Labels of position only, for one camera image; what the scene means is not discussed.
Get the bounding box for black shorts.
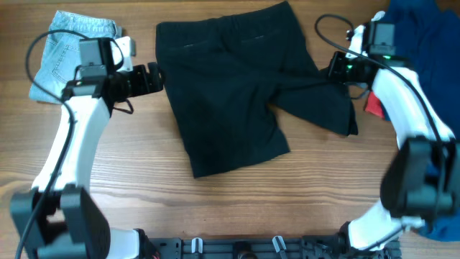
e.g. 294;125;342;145
156;1;358;178

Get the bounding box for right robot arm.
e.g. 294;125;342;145
328;22;459;253

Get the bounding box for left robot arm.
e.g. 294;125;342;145
10;37;162;258

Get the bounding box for red garment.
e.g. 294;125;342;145
364;91;385;119

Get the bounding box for white cloth piece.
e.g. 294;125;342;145
371;11;385;22

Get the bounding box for folded light blue jeans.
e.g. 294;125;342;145
34;11;122;96

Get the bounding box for dark blue garment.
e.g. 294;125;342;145
381;0;460;242

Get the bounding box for left black cable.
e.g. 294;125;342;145
14;29;134;259

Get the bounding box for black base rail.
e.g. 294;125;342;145
150;235;403;259

